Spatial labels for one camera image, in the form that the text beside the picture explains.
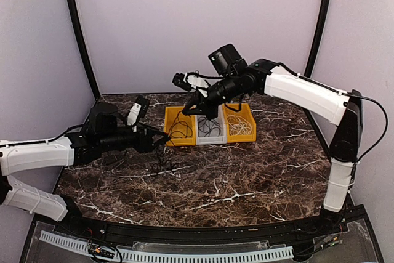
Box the white slotted cable duct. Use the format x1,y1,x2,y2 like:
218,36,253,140
39,231,294,263

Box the right black frame post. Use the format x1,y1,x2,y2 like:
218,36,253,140
297,0,336,78

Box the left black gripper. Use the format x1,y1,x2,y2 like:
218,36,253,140
98,121,167,153

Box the yellow bin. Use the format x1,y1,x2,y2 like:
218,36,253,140
164,106,196,146
222,103,257,143

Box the white translucent bin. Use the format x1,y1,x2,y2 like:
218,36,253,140
195,106,227,145

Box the black front rail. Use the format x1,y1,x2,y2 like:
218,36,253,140
56,210,346,245

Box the small circuit board wires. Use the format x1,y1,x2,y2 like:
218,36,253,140
87,238,124,263

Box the black cable tangle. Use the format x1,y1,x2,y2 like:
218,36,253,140
150,139,193,179

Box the left black frame post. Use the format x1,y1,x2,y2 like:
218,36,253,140
66,0,101,100

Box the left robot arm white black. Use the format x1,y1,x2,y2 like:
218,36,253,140
1,102,170,236

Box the black frame post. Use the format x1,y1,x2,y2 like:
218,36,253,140
297,0,336,78
66,0,101,100

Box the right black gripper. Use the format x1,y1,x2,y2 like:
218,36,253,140
182,73,241,121

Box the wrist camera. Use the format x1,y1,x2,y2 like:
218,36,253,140
127,95,150,132
172,72,210,97

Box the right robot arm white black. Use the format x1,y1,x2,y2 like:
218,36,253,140
172,44,365,235

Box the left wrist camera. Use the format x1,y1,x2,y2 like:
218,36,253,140
127,95,150,132

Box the yellow bin front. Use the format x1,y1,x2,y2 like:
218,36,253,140
222,103,257,143

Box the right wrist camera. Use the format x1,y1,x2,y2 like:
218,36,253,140
172,72,210,97

